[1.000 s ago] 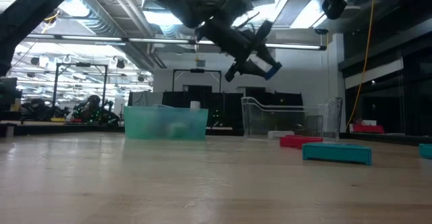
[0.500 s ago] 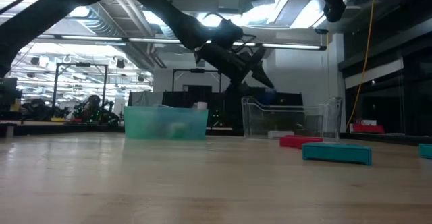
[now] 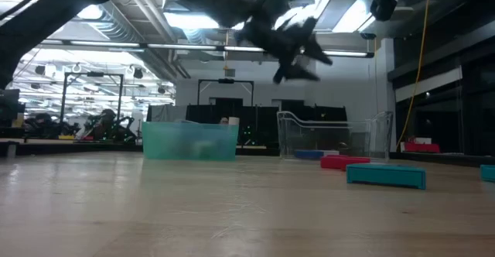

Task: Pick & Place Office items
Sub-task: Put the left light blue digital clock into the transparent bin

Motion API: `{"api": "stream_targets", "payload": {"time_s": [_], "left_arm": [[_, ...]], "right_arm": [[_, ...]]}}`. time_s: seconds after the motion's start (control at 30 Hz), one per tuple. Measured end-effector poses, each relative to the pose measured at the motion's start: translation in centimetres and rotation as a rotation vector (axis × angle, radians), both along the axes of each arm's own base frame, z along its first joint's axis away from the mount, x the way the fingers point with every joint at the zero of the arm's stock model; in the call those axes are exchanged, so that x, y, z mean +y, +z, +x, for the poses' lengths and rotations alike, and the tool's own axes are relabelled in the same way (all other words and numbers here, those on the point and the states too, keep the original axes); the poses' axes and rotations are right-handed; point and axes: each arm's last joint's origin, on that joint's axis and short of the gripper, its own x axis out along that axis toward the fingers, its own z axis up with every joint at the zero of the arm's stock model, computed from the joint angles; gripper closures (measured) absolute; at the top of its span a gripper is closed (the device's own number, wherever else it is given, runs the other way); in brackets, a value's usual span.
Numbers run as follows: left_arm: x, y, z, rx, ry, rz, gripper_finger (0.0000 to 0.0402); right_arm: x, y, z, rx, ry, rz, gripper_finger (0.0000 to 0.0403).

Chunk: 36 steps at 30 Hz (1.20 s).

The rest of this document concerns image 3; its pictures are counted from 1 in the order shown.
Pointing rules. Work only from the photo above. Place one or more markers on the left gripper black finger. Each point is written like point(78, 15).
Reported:
point(295, 72)
point(315, 52)

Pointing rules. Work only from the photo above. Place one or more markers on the blue rectangular box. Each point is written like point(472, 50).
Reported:
point(308, 155)

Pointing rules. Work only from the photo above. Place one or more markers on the teal rectangular box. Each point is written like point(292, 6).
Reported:
point(386, 176)
point(488, 173)

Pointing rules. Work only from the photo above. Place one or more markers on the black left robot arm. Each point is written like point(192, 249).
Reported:
point(38, 21)

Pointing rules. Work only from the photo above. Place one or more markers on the background black robot arm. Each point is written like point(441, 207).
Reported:
point(46, 127)
point(108, 127)

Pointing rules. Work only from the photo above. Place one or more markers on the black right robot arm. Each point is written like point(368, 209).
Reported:
point(384, 7)

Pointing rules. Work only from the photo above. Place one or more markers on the clear plastic bin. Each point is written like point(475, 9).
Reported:
point(348, 133)

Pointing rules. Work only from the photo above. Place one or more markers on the person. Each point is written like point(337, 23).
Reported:
point(224, 120)

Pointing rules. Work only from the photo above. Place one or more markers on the long LED light bar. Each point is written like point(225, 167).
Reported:
point(181, 47)

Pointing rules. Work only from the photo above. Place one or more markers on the small white box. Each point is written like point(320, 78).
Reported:
point(421, 140)

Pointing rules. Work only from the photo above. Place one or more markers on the teal translucent plastic bin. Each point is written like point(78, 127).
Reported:
point(170, 141)

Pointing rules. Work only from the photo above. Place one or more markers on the red crate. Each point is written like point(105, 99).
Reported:
point(421, 148)

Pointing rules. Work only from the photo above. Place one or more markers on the black equipment stack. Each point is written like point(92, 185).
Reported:
point(8, 110)

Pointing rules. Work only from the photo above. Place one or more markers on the grey wall vent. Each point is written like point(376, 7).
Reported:
point(229, 72)

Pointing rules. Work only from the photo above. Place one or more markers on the black station frame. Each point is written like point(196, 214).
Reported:
point(226, 81)
point(63, 94)

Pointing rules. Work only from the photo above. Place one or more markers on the black table edge rail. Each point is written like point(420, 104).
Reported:
point(77, 148)

